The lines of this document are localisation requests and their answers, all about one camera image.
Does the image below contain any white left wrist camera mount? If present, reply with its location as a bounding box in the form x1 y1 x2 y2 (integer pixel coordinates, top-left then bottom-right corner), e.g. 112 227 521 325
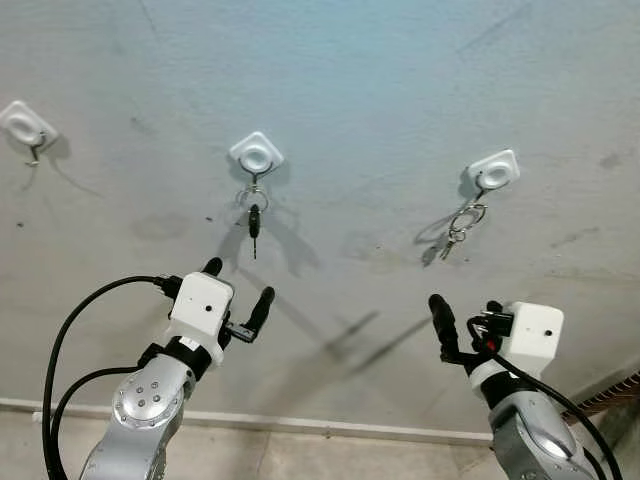
166 272 235 348

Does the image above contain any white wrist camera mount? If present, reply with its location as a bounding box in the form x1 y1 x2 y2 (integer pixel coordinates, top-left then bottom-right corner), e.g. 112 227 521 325
166 272 235 348
470 303 565 386

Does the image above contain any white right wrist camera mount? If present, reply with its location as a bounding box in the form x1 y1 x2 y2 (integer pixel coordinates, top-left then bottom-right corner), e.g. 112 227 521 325
470 303 565 386

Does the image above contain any black-headed key on ring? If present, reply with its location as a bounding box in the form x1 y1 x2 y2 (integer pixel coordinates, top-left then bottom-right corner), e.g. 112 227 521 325
237 184 270 261

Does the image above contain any silver key bunch on ring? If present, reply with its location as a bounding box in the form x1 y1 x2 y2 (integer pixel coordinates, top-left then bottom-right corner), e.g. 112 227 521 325
438 202 489 263

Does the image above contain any white square wall hook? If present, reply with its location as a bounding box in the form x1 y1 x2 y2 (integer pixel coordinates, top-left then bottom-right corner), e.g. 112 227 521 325
229 131 285 189
0 100 59 167
467 149 522 198

